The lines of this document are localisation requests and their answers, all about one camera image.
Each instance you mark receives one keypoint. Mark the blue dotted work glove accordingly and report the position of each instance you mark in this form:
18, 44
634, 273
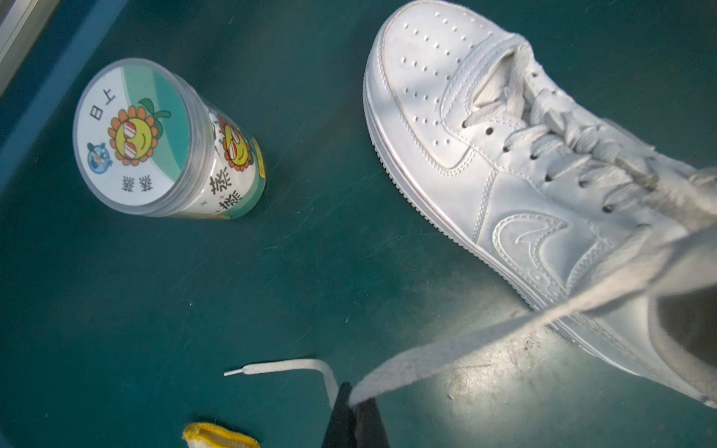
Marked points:
207, 435

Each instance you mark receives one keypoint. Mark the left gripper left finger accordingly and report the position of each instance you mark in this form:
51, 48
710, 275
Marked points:
340, 432

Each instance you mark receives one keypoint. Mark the aluminium frame back bar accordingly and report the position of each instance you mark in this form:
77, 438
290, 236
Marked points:
22, 21

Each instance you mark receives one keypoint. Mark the round sunflower label canister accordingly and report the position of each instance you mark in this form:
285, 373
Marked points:
147, 144

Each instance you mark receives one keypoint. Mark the white sneaker shoe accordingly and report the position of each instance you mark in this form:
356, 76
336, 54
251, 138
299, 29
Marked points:
487, 148

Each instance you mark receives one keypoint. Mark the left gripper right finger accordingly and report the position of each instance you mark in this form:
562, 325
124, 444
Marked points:
369, 429

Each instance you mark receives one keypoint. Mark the white shoelace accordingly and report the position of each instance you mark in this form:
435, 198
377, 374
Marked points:
686, 267

